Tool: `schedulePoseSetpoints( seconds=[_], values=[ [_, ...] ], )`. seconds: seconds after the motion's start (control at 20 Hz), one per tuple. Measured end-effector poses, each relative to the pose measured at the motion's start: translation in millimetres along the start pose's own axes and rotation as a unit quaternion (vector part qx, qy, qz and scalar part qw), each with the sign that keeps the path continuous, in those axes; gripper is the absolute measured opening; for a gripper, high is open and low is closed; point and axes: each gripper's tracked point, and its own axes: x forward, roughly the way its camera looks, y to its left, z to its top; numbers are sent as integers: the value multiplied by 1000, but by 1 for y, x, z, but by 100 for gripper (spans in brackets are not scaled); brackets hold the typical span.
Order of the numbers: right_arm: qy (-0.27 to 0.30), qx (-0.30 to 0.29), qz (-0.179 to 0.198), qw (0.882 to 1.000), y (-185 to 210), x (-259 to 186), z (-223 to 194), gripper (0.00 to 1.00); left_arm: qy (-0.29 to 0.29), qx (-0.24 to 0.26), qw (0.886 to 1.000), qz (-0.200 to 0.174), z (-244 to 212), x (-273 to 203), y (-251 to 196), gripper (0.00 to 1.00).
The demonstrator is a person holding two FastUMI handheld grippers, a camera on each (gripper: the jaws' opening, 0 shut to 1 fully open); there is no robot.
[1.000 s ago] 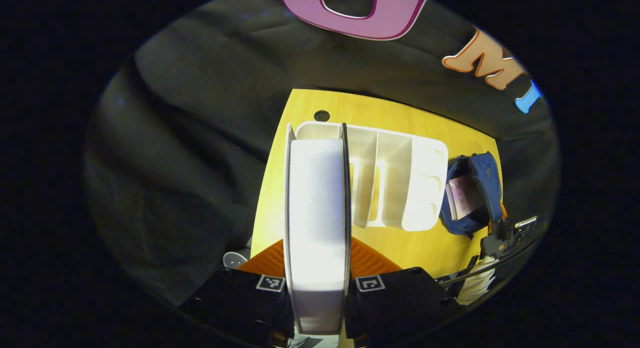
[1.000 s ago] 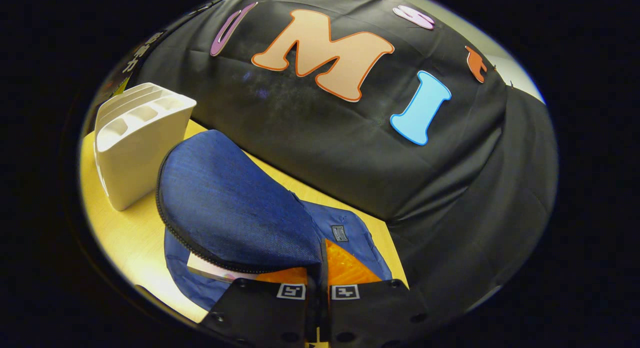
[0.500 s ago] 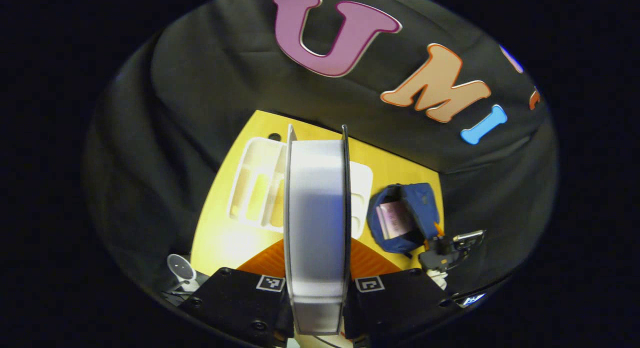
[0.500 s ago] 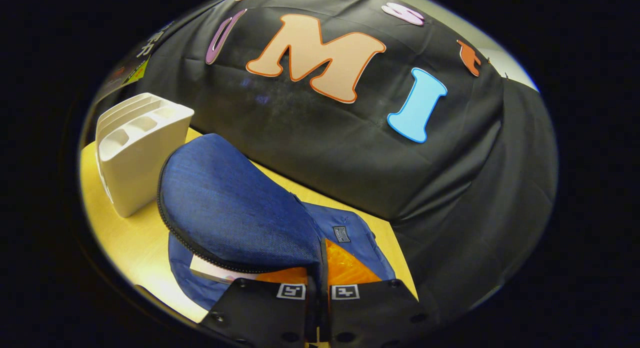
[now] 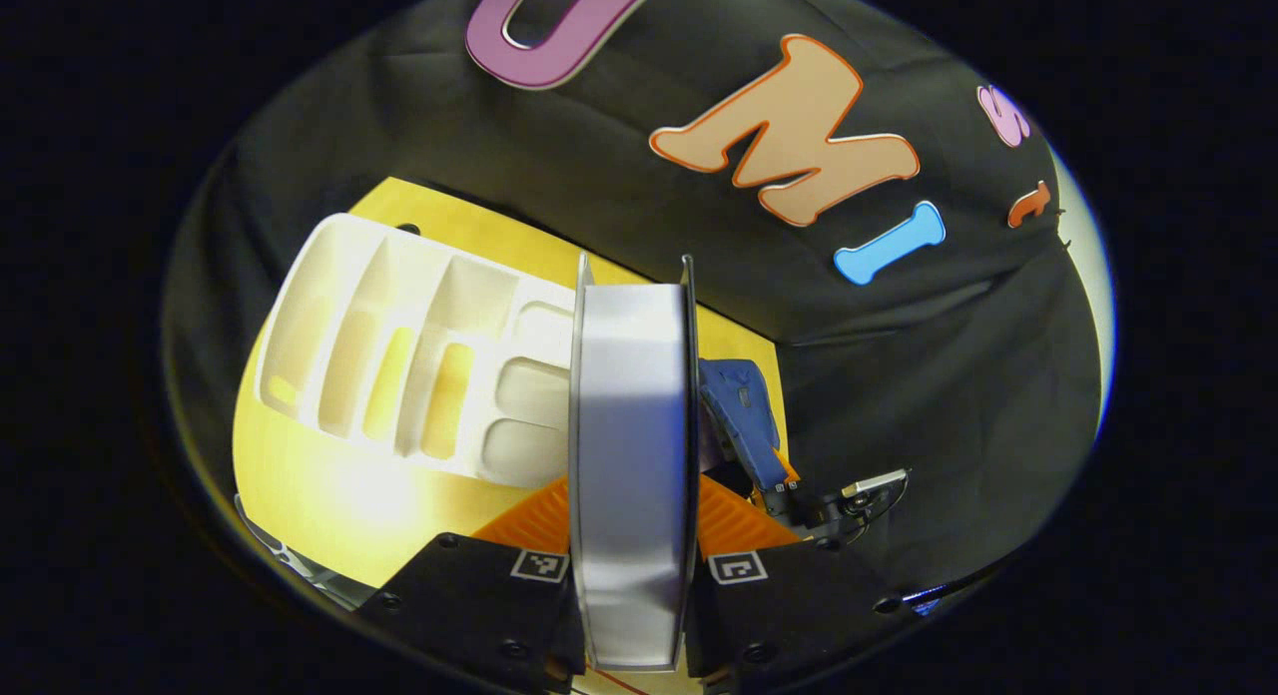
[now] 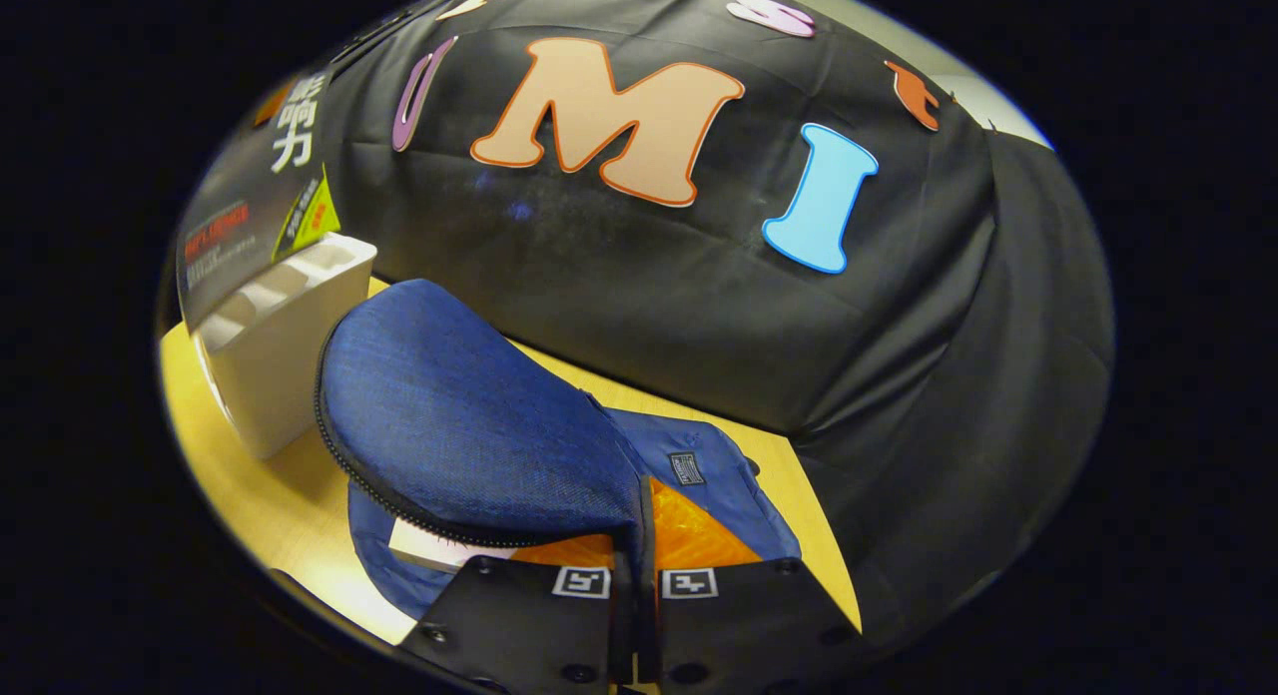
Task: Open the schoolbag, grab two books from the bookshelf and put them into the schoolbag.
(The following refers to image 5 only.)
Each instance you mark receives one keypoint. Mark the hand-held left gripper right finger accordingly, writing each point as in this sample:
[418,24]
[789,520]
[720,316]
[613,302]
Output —
[789,600]

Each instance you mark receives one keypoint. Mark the blue schoolbag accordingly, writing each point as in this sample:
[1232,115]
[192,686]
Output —
[744,415]

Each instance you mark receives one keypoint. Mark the black portrait book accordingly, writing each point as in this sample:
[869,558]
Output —
[631,455]

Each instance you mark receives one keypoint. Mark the white plastic bookshelf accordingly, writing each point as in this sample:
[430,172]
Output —
[399,355]

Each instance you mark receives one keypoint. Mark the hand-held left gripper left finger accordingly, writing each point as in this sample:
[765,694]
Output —
[469,605]

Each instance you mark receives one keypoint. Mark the black backdrop cloth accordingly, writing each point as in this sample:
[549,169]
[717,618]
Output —
[449,156]

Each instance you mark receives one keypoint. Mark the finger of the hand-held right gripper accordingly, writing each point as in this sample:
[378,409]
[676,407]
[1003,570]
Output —
[785,470]

